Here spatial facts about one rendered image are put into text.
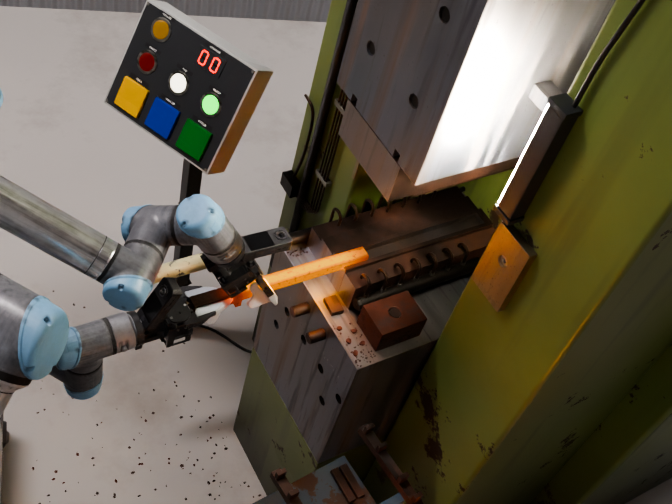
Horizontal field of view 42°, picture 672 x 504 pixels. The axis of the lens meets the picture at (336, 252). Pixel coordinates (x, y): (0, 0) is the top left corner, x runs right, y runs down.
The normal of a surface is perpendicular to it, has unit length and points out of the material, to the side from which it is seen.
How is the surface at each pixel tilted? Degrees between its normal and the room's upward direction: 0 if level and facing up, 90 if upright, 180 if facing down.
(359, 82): 90
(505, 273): 90
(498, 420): 90
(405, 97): 90
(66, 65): 0
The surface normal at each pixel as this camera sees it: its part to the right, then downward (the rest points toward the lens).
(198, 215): -0.25, -0.43
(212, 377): 0.21, -0.63
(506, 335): -0.85, 0.26
